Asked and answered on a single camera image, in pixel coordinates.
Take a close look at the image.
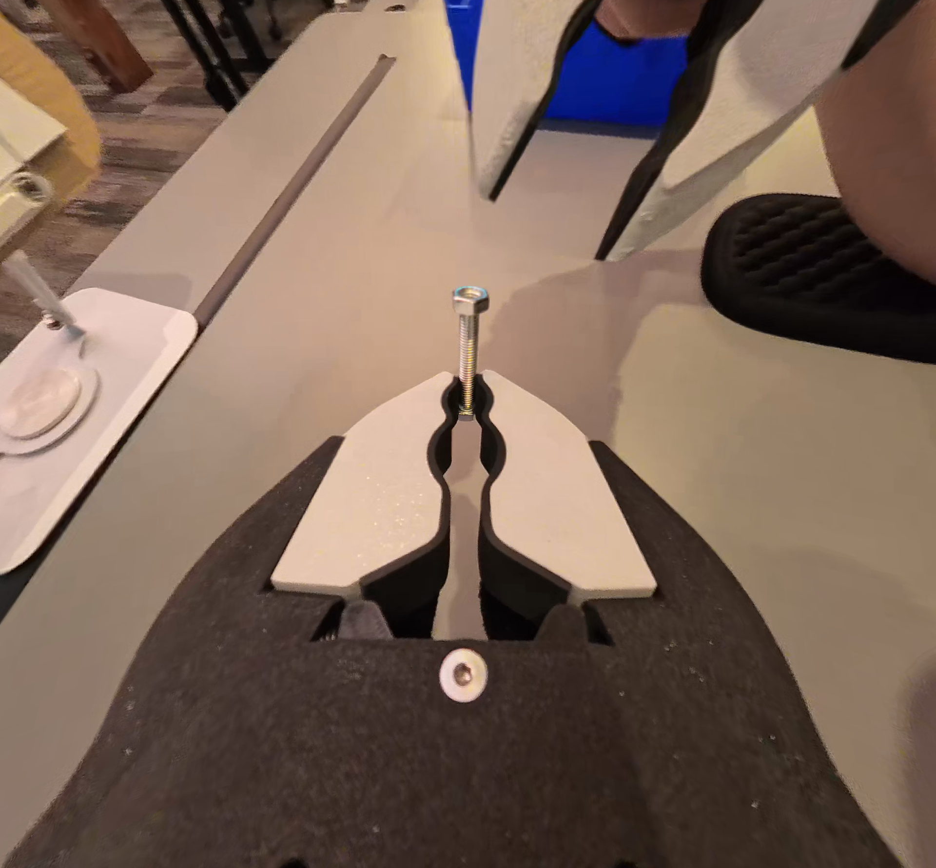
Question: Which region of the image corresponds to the printed instruction sheet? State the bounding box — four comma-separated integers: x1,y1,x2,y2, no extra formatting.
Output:
0,82,68,178

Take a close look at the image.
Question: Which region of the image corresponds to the silver bolt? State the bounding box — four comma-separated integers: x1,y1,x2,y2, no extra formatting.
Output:
457,309,481,423

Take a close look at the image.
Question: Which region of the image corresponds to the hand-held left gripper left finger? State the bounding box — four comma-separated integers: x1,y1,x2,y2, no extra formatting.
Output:
271,371,450,600

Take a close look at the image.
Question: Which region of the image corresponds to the person's right forearm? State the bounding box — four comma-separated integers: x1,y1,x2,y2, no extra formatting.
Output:
810,0,936,302

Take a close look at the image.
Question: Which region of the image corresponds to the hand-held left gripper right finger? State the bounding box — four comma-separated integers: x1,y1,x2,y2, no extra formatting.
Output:
475,369,657,604

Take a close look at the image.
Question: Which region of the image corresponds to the black metal desk frame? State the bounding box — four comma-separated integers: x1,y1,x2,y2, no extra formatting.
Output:
120,0,273,112

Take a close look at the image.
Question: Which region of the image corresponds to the blue plastic bin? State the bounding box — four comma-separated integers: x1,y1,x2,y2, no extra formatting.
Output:
439,0,725,127

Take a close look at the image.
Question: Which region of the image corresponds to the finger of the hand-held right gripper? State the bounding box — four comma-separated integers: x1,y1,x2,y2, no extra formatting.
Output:
594,0,936,264
468,0,648,202

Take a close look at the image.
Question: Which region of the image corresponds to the wooden post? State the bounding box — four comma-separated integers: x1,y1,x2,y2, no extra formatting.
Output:
0,0,155,94

